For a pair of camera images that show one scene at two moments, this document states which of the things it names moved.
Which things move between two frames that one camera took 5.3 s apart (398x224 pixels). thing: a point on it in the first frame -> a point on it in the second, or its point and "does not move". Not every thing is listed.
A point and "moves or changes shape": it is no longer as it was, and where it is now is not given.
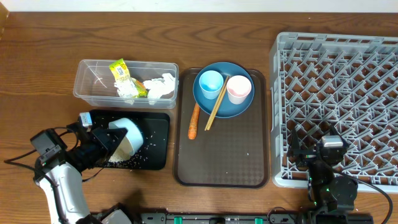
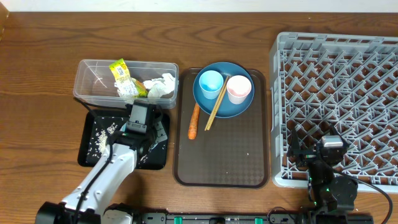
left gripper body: (90, 154) -> (150, 133)
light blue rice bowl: (132, 142) moves or changes shape
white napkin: (158, 87) does not move
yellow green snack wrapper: (120, 73) does not move
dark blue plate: (227, 109) does not move
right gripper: (306, 155) does not move
